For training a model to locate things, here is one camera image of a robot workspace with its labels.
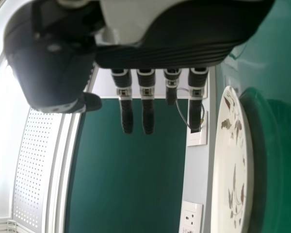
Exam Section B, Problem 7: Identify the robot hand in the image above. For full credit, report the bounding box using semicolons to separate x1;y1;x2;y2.
2;0;275;135

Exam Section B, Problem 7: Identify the plate with brown leaf pattern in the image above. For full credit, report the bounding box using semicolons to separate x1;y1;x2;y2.
212;85;255;233

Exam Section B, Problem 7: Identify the white socket strip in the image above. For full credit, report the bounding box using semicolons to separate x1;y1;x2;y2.
179;69;218;233

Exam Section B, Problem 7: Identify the thin grey cable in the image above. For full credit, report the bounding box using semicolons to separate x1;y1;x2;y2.
175;87;206;130

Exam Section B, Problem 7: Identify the white perforated cable duct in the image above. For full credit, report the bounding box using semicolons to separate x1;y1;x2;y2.
12;106;66;229

